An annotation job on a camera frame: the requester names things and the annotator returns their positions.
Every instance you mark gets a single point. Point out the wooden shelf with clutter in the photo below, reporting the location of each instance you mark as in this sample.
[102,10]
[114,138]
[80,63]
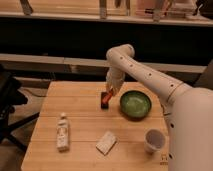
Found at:
[164,12]

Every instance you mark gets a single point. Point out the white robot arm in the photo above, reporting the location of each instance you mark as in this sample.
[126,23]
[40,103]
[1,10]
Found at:
[191,119]

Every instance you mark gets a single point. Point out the green ceramic bowl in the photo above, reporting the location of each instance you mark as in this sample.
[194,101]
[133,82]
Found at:
[135,104]

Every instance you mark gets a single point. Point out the dark cabinet at right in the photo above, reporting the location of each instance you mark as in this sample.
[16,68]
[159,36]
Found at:
[206,78]

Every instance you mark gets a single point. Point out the small black rectangular block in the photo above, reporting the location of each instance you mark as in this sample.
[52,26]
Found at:
[104,105]

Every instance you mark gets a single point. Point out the white ceramic cup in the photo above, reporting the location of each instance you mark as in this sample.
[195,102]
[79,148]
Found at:
[154,141]

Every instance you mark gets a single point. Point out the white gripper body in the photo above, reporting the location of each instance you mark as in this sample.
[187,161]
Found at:
[114,80]

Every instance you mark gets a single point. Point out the white plastic bottle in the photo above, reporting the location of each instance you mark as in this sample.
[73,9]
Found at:
[62,133]

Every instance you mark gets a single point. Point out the black office chair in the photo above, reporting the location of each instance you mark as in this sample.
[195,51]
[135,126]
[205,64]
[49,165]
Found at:
[9,97]

